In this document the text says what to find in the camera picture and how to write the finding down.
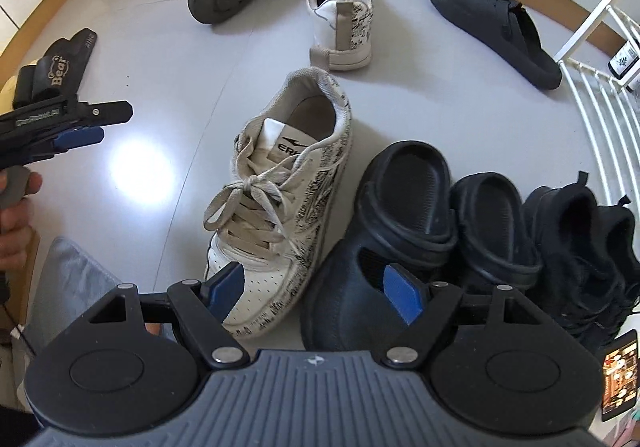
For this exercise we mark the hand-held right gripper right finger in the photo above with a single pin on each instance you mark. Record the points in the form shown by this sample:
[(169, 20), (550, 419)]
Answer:
[(402, 292)]

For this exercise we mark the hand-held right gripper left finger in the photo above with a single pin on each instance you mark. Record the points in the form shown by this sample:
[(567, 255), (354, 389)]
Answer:
[(227, 289)]

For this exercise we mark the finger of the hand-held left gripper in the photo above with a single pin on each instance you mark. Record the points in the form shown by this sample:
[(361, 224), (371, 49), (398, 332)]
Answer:
[(80, 138), (105, 112)]

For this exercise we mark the black chunky platform clog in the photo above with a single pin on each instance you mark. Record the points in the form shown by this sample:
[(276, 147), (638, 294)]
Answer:
[(380, 237), (490, 227)]

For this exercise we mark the white printed sneaker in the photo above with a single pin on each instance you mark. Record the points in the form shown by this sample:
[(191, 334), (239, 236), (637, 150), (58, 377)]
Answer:
[(345, 37), (300, 187)]

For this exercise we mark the black mesh sneaker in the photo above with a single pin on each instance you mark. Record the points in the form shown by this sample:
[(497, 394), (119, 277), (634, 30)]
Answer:
[(570, 247), (625, 237)]

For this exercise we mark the white metal shoe rack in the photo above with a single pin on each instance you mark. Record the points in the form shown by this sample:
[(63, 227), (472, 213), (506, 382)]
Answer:
[(600, 127)]

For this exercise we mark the person's left hand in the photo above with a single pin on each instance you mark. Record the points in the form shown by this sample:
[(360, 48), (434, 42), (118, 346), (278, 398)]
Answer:
[(15, 237)]

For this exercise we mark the black slide sandal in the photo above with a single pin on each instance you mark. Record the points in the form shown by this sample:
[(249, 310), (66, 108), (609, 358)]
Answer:
[(60, 67), (25, 87)]

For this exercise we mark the grey blue floor mat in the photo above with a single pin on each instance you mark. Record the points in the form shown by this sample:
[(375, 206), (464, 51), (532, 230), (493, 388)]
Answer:
[(75, 277)]

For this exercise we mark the smartphone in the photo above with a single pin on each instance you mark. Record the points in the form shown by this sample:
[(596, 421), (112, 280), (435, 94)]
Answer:
[(617, 377)]

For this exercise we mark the dark bottle white label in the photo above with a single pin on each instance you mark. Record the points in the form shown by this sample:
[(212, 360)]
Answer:
[(625, 64)]

